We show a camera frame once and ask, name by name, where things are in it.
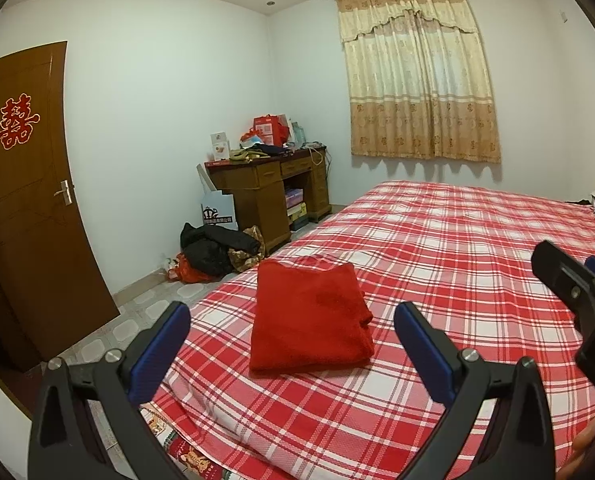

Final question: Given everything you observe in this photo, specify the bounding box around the red knitted sweater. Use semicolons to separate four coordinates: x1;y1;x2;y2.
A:
250;260;375;376

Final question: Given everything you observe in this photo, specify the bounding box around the black clothes pile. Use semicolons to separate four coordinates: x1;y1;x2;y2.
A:
180;223;262;278

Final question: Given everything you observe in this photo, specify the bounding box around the red plaid bed sheet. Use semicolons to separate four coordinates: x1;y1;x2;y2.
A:
153;182;595;479

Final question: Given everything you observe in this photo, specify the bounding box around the brown wooden door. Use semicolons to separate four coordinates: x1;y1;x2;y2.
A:
0;40;122;373

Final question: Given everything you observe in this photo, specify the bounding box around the beige patterned curtain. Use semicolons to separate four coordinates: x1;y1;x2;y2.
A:
335;0;501;164

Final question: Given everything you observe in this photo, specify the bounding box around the white paper bag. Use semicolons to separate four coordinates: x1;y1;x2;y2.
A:
201;191;239;231

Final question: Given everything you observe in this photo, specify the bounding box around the brown wooden desk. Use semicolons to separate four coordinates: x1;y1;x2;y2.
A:
204;145;332;252

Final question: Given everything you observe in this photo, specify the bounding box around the white photo card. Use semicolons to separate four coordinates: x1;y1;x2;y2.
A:
210;132;230;162

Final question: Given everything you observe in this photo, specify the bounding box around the red double happiness sticker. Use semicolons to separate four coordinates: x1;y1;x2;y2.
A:
0;92;41;151

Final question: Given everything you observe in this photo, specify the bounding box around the silver door handle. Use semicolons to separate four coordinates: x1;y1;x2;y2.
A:
53;180;73;206

